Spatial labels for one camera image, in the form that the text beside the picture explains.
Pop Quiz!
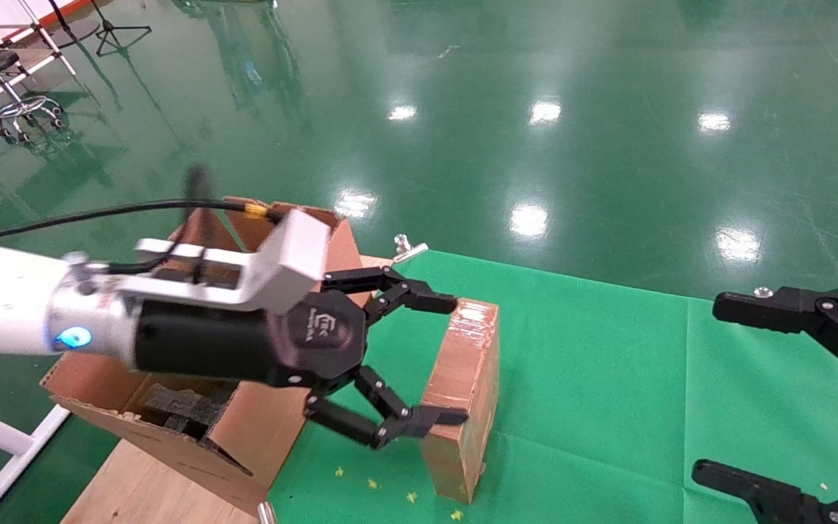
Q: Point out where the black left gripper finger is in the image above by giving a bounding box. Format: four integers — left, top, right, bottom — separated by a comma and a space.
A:
323, 266, 459, 325
304, 365, 470, 450

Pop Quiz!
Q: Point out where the white pipe frame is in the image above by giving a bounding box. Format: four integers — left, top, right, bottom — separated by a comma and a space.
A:
0, 398, 71, 524

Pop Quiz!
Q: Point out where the black camera cable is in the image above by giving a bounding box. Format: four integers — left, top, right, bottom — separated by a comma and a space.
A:
0, 166, 290, 279

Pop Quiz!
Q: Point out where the green table cloth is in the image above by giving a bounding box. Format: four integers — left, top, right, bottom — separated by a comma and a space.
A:
266, 250, 838, 524

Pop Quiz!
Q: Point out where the black swivel stool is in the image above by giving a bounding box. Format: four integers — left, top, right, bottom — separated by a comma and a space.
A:
0, 49, 68, 144

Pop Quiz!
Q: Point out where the black tripod stand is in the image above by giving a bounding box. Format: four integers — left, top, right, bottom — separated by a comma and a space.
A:
88, 0, 153, 58

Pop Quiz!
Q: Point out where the black foam block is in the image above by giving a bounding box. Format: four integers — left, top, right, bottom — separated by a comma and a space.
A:
143, 383, 239, 439

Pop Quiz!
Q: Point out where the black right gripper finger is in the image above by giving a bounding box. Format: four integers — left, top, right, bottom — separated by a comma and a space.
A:
692, 459, 838, 524
713, 282, 838, 394

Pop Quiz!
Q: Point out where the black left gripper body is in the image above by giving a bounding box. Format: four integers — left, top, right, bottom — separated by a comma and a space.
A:
134, 290, 370, 391

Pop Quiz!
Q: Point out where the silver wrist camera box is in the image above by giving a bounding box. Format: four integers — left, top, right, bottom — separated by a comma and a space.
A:
119, 209, 333, 315

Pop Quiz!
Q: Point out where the large open cardboard carton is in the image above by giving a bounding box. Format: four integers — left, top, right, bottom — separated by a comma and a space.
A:
40, 196, 375, 515

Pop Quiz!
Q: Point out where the small taped cardboard box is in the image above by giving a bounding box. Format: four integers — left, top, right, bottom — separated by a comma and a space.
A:
419, 298, 500, 505

